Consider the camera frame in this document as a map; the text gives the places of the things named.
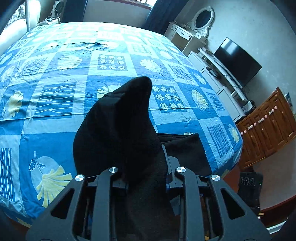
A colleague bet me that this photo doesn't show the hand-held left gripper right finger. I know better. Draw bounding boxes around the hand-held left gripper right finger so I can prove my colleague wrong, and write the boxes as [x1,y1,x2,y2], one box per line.
[162,145,272,241]

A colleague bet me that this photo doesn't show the black television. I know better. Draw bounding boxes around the black television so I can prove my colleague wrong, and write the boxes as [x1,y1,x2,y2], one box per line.
[213,37,263,88]

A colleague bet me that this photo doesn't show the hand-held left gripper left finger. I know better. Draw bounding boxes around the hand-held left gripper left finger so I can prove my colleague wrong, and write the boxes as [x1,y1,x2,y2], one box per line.
[25,167,130,241]

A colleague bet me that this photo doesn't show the silver media box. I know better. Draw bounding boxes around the silver media box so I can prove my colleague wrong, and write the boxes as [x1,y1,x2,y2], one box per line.
[242,101,256,113]

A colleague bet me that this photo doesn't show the white television stand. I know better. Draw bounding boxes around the white television stand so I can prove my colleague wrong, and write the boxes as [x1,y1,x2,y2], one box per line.
[185,47,256,121]

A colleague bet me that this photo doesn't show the window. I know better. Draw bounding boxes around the window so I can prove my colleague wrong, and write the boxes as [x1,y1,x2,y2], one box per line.
[139,0,158,8]

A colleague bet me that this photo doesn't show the red-brown wooden bed frame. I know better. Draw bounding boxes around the red-brown wooden bed frame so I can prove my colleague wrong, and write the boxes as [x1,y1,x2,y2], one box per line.
[222,167,241,193]

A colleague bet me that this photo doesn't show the brown wooden cabinet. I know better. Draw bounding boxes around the brown wooden cabinet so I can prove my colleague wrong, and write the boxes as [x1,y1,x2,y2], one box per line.
[236,87,296,168]

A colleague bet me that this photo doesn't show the blue curtain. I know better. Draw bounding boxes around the blue curtain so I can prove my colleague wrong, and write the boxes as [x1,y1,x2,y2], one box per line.
[60,0,88,24]
[142,0,188,35]

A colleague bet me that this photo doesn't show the black bag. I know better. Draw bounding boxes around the black bag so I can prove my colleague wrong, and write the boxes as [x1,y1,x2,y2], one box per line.
[238,171,264,209]

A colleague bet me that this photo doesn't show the black pants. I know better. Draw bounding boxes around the black pants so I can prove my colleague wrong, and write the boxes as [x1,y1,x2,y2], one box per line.
[73,76,212,241]

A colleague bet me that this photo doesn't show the white dressing table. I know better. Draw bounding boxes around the white dressing table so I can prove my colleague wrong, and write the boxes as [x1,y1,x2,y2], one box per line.
[165,21,207,54]

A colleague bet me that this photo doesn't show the blue patterned bed sheet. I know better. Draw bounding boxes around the blue patterned bed sheet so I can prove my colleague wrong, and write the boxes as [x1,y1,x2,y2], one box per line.
[0,22,243,230]

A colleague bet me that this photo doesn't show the oval vanity mirror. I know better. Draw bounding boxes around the oval vanity mirror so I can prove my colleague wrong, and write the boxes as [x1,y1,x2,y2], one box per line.
[187,6,215,36]

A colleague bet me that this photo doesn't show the white pillows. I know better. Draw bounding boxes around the white pillows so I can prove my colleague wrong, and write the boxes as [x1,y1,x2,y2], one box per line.
[0,0,42,49]

